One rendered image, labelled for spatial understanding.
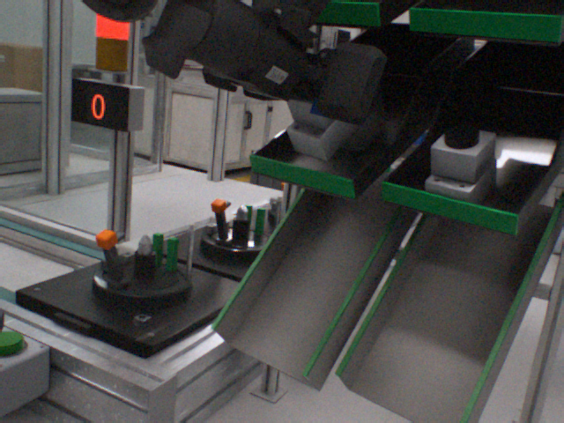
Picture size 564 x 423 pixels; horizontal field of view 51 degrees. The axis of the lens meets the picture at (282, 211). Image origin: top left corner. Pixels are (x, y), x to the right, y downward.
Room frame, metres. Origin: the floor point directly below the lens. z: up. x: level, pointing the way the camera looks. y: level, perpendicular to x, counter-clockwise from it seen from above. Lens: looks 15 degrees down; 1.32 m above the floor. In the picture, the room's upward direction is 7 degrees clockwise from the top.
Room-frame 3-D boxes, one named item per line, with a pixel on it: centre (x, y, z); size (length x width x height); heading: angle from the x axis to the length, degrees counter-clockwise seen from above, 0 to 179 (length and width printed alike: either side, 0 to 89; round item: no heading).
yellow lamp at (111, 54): (0.98, 0.30, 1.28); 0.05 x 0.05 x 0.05
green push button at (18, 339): (0.60, 0.30, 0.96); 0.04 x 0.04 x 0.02
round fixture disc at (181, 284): (0.79, 0.19, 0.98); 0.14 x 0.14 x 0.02
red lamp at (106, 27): (0.98, 0.30, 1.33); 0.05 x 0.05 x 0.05
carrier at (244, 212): (1.01, 0.07, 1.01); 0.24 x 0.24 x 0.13; 63
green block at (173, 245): (0.82, 0.15, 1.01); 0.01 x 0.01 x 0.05; 63
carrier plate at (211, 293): (0.79, 0.19, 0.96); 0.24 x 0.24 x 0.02; 63
